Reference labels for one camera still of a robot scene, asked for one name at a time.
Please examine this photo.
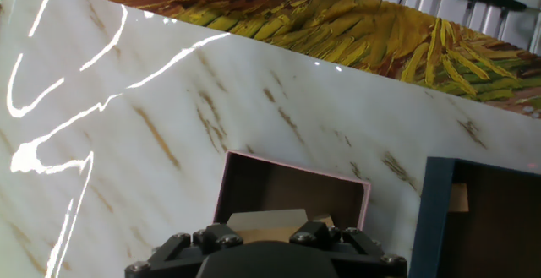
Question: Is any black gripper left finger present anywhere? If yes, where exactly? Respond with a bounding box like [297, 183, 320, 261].
[124, 222, 245, 278]

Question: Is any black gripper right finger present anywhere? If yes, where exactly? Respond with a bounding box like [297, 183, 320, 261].
[289, 221, 409, 278]

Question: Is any large wooden cube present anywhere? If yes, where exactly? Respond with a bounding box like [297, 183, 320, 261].
[226, 208, 309, 244]

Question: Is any pink cardboard box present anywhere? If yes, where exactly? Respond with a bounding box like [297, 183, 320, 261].
[212, 150, 373, 233]

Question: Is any dark blue cardboard box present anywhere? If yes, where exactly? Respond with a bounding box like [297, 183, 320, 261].
[407, 155, 541, 278]

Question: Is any medium wooden cube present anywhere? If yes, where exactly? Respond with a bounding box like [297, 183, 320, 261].
[448, 182, 470, 214]

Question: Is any white marble pattern mat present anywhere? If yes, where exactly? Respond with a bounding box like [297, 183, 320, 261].
[0, 0, 541, 278]

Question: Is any yellow green painted cloth strip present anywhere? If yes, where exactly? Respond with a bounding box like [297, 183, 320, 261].
[100, 0, 541, 119]

